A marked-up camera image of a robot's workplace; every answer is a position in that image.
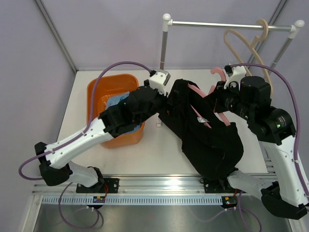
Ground orange plastic laundry basket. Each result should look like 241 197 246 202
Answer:
87 73 145 149

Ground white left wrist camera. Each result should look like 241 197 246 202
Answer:
149 69 170 96

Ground beige wooden hanger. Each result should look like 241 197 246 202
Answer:
224 19 274 99

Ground white slotted cable duct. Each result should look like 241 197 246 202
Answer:
41 196 223 205

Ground pink plastic hanger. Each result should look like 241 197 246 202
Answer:
187 67 231 129

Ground light blue shorts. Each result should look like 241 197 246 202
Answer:
105 92 141 134

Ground metal clothes rack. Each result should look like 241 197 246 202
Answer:
155 13 305 128

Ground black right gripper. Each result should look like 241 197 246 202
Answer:
204 80 254 121

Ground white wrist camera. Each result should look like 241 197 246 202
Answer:
149 69 170 96
224 65 247 89

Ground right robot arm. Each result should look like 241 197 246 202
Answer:
205 76 309 220

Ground aluminium frame post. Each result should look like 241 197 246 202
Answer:
254 0 289 53
33 0 78 74

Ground aluminium frame post right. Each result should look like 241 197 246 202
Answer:
254 0 289 53

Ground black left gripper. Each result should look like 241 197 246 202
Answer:
135 86 183 126

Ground aluminium frame post left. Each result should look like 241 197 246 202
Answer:
33 0 78 74

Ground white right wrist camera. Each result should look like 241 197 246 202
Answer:
224 65 247 89

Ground black shorts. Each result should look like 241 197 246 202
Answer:
159 79 244 181

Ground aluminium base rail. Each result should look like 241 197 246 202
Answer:
31 174 294 196

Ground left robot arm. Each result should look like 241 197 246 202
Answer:
39 86 167 193

